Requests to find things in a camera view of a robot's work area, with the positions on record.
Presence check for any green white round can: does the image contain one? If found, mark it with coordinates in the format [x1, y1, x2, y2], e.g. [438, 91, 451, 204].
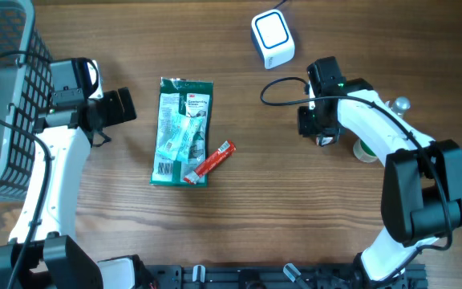
[353, 139, 378, 163]

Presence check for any light green wipes packet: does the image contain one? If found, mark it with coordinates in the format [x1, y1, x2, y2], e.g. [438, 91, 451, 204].
[156, 112, 204, 163]

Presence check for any green white 3M package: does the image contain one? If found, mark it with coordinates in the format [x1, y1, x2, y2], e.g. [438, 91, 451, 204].
[150, 78, 213, 187]

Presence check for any yellow dish soap bottle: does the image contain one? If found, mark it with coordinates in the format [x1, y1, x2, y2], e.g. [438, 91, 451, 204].
[386, 96, 411, 118]

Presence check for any red snack stick packet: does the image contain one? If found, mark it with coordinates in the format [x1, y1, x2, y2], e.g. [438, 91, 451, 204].
[183, 140, 237, 185]

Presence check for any red juice carton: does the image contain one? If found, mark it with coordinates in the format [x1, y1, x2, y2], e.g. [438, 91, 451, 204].
[316, 136, 334, 147]

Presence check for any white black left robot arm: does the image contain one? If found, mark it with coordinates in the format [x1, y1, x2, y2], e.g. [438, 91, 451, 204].
[0, 88, 154, 288]

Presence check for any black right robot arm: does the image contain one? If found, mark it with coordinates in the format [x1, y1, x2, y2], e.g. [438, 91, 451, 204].
[298, 57, 462, 288]

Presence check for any white barcode scanner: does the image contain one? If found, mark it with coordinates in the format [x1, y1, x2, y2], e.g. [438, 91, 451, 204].
[251, 9, 295, 70]

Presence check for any grey plastic shopping basket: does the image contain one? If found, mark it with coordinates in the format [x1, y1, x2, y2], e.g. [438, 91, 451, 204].
[0, 0, 53, 202]

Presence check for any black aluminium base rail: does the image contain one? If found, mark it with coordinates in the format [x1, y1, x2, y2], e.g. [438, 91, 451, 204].
[136, 263, 428, 289]

